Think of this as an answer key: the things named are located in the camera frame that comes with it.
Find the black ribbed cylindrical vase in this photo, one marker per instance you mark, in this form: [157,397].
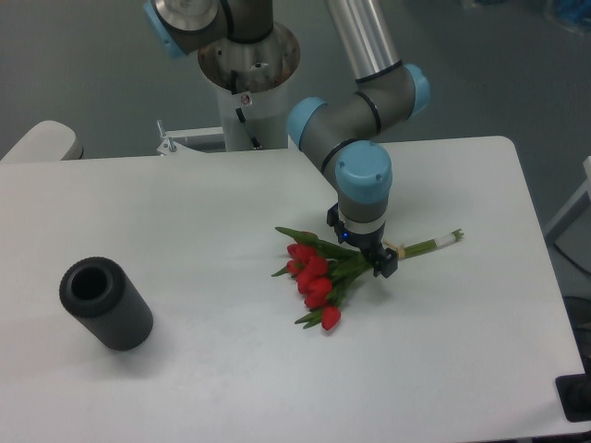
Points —
[99,295]

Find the black box at table edge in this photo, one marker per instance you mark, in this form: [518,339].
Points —
[574,393]

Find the white metal base frame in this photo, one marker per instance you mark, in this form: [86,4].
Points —
[194,138]

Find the red tulip bouquet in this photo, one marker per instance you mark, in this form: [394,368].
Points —
[323,273]

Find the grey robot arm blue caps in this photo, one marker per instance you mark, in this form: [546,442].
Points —
[338,140]

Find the white furniture at right edge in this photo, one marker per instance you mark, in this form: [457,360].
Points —
[571,210]

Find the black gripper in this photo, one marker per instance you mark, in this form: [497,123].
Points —
[367,238]

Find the white chair seat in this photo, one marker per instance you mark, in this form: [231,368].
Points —
[48,141]

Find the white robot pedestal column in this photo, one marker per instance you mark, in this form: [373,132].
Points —
[251,80]

